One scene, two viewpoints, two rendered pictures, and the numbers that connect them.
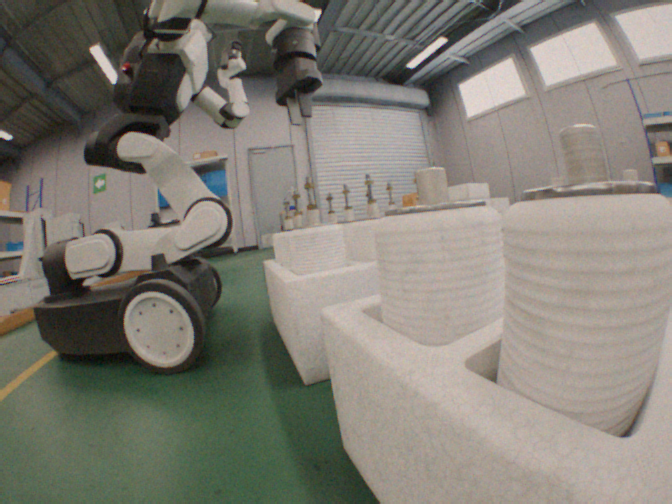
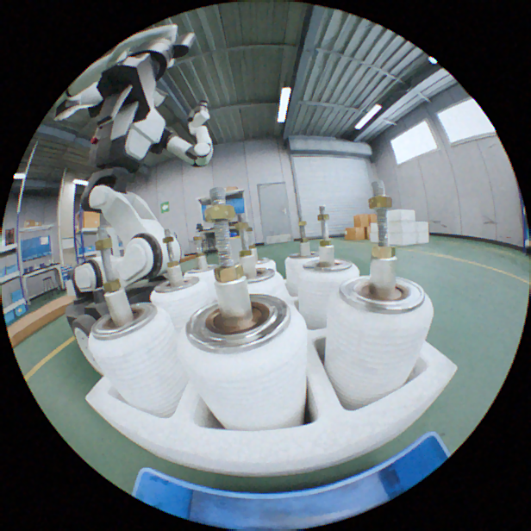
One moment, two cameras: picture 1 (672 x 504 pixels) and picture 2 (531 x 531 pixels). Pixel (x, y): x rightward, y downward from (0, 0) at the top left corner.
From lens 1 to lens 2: 0.47 m
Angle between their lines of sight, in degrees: 20
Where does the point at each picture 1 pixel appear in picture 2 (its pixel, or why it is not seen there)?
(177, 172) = (122, 212)
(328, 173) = (307, 200)
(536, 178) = (444, 209)
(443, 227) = not seen: outside the picture
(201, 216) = (131, 253)
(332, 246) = (120, 380)
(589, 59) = (477, 124)
